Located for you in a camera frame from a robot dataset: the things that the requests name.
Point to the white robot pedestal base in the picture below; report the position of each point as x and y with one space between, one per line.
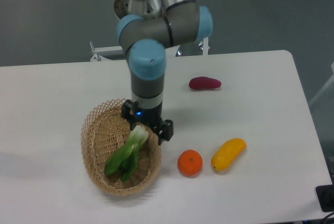
109 51

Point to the purple sweet potato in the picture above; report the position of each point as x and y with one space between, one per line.
204 83

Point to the yellow mango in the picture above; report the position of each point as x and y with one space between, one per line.
227 153

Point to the orange tangerine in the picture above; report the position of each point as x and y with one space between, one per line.
190 163

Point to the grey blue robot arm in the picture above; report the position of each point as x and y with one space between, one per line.
146 60

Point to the green bok choy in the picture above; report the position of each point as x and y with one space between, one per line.
126 158

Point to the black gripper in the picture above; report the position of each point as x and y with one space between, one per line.
151 118

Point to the woven wicker basket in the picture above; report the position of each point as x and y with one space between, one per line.
104 132

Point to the black device at table edge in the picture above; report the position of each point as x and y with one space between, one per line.
325 197

